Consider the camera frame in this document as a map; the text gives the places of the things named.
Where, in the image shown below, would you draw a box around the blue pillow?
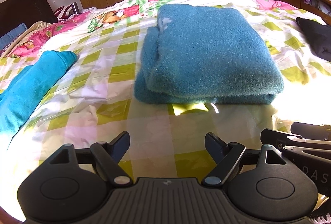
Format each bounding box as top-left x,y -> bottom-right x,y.
0,23 -> 27,50

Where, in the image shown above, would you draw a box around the dark wooden headboard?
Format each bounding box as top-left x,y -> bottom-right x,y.
0,0 -> 58,37

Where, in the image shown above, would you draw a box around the wooden side cabinet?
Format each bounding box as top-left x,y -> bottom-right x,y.
281,0 -> 330,25

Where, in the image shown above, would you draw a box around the red white striped pillow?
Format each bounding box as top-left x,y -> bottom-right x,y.
54,4 -> 75,20

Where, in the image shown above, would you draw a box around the black garment on bed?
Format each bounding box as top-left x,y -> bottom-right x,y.
296,17 -> 331,62

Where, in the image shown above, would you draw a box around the metal thermos cup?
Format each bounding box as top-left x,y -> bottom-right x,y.
71,2 -> 80,15

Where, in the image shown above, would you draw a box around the colourful checked cartoon bedspread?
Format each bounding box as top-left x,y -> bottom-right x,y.
1,0 -> 330,221

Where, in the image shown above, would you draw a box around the teal fuzzy sweater white flowers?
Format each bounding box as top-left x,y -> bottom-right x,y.
134,4 -> 284,104

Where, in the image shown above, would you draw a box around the bright turquoise folded garment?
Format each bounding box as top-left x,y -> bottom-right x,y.
1,50 -> 77,138

